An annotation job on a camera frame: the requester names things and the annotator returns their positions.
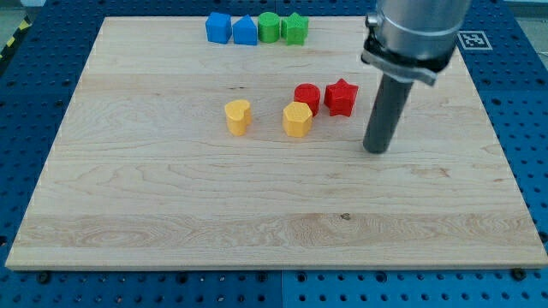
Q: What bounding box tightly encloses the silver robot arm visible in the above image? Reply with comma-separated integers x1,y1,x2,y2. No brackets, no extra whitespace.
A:
361,0,471,86

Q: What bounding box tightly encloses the yellow heart block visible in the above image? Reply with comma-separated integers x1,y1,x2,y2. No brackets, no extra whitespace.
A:
224,99,252,136

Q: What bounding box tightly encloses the yellow hexagon block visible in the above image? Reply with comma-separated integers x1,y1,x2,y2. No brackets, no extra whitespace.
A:
283,102,313,138

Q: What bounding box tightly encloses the red cylinder block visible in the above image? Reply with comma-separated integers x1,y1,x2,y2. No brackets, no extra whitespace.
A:
294,83,321,116

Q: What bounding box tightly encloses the red star block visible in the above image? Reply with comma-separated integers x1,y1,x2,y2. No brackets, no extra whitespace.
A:
325,79,359,117

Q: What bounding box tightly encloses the light wooden board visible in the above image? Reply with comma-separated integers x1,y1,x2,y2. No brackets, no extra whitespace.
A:
6,17,547,271

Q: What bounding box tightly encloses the blue triangle block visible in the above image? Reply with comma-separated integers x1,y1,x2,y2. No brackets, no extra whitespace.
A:
232,15,258,45

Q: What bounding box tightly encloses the green star block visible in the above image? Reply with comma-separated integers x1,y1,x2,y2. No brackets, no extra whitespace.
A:
281,12,309,45

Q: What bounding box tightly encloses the green cylinder block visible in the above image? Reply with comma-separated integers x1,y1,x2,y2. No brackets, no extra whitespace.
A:
258,12,280,44

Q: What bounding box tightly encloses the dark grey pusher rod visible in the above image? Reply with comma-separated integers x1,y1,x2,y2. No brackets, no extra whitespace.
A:
363,74,413,154

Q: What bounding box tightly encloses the blue cube block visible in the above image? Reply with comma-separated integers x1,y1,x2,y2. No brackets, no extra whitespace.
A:
205,12,232,44

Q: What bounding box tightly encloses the white fiducial marker tag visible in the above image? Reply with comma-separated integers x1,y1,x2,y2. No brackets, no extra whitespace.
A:
457,30,492,50

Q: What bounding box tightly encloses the yellow black hazard tape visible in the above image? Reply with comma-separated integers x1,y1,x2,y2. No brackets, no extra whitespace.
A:
1,16,32,62

